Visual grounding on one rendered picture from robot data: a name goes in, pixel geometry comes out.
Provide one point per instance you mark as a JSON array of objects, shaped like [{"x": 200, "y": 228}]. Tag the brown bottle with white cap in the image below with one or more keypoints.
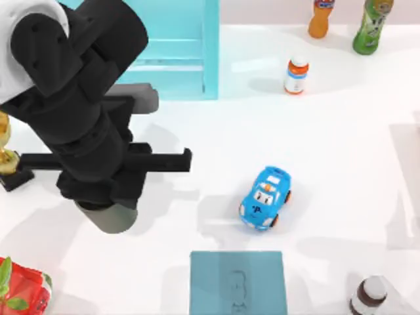
[{"x": 369, "y": 295}]

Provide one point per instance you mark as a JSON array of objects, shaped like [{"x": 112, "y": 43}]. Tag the red box with green leaves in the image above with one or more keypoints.
[{"x": 24, "y": 288}]

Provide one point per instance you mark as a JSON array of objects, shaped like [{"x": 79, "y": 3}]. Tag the gold trophy with black base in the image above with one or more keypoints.
[{"x": 6, "y": 160}]

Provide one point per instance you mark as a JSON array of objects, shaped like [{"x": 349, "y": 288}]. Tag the flat teal square mat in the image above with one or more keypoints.
[{"x": 236, "y": 282}]

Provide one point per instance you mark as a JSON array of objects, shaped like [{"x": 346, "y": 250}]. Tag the light blue rack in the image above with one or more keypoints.
[{"x": 183, "y": 42}]

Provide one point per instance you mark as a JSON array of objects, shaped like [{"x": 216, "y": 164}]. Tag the small white and orange bottle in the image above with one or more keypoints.
[{"x": 296, "y": 77}]

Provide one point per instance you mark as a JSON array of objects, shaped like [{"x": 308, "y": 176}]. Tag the green bottle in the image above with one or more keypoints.
[{"x": 370, "y": 29}]

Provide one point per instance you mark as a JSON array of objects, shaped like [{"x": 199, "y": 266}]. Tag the blue toy car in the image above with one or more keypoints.
[{"x": 264, "y": 200}]

